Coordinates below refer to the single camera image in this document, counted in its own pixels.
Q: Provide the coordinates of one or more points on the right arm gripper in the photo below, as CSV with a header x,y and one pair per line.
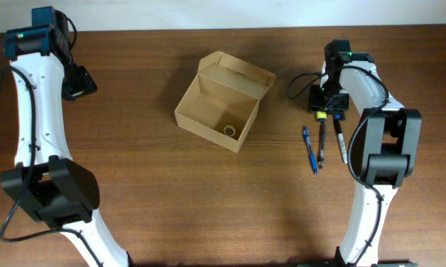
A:
x,y
315,103

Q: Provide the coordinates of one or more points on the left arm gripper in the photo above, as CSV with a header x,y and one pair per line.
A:
x,y
84,83

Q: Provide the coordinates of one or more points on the yellow highlighter marker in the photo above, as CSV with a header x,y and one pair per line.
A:
x,y
321,116

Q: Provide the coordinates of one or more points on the yellow tape roll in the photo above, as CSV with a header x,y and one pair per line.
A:
x,y
229,130

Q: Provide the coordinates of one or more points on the cardboard box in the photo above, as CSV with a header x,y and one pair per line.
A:
x,y
225,91

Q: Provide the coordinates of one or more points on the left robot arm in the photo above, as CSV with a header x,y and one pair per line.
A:
x,y
45,182

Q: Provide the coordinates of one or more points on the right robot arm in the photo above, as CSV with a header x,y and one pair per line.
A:
x,y
381,152

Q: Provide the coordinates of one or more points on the black ballpoint pen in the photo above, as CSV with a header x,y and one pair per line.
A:
x,y
322,136

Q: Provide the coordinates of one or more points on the black sharpie marker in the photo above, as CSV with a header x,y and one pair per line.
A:
x,y
340,138

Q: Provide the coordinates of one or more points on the blue ballpoint pen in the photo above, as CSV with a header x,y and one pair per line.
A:
x,y
312,158

